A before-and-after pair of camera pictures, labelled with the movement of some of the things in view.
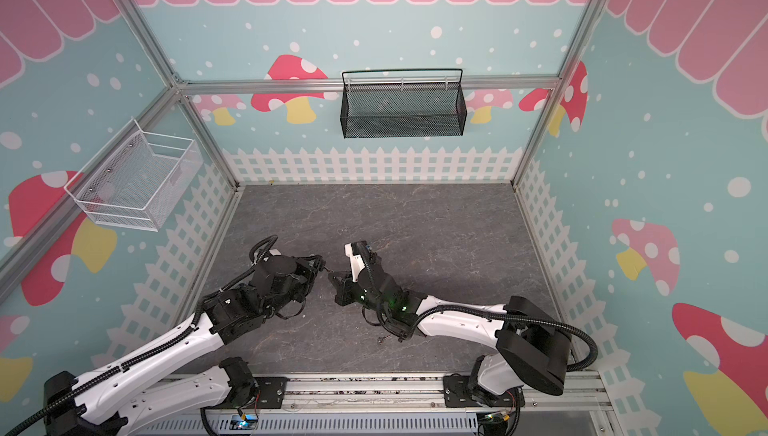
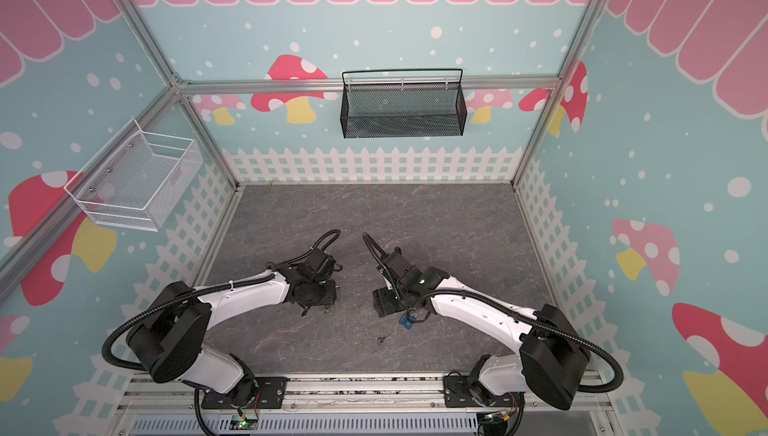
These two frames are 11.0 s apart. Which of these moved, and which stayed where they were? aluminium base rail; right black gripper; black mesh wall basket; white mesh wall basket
Moved: right black gripper
Stayed: aluminium base rail; white mesh wall basket; black mesh wall basket
